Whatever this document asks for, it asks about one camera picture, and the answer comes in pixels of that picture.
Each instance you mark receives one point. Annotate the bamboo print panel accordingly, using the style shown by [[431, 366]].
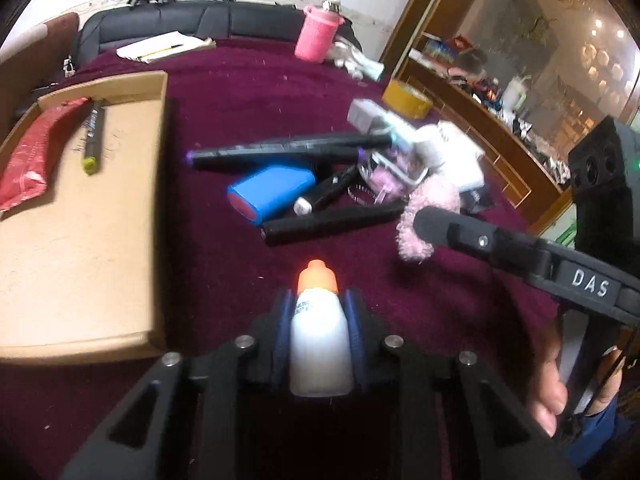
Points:
[[562, 230]]

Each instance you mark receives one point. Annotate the white notebook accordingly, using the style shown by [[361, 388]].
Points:
[[165, 47]]

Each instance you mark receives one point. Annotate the black pen white tip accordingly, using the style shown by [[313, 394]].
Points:
[[327, 190]]

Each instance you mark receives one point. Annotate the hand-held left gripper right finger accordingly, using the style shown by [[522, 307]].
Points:
[[352, 325]]

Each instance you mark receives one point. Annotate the white crumpled cloth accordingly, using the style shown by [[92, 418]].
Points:
[[357, 62]]

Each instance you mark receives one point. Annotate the clear plastic case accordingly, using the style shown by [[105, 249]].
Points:
[[392, 175]]

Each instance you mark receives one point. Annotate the brown armchair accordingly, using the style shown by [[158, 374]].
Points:
[[30, 55]]

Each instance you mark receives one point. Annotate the grey small box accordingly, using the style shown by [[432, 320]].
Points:
[[365, 114]]

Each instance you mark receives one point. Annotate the teal small packet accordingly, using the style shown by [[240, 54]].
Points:
[[400, 132]]

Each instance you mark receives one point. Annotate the pink fluffy toy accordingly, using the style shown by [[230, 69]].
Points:
[[432, 195]]

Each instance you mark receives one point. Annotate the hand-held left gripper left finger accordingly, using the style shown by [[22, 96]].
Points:
[[284, 321]]

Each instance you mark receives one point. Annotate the white kettle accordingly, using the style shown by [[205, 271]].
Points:
[[515, 95]]

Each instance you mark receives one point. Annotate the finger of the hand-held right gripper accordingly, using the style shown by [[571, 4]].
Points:
[[465, 235]]

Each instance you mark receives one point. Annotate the white cloth bundle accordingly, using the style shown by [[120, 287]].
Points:
[[430, 147]]

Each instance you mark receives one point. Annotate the blue battery pack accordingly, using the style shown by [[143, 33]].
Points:
[[272, 190]]

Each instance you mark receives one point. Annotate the black foil packet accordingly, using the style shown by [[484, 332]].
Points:
[[325, 222]]

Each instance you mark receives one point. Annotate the person's right hand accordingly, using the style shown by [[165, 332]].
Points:
[[547, 390]]

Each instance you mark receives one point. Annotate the cardboard box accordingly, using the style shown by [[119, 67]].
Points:
[[85, 260]]

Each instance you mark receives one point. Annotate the yellow tape roll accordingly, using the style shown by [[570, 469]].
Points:
[[405, 100]]

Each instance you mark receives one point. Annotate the red foil packet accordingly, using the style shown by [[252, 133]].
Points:
[[35, 155]]

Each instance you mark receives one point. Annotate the yellow pen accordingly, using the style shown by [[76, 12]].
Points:
[[162, 49]]

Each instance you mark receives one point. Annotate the black marker purple band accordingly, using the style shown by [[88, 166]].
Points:
[[280, 149]]

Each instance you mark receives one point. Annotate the black marker yellow-green tip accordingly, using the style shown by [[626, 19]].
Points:
[[93, 135]]

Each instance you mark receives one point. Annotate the wooden glass cabinet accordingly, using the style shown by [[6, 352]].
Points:
[[525, 35]]

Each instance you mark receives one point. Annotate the white bottle orange cap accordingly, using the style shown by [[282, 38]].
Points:
[[320, 345]]

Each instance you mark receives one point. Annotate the pink knit-sleeved bottle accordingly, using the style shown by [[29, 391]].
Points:
[[316, 35]]

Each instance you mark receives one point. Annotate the black leather sofa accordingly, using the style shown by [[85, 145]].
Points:
[[225, 22]]

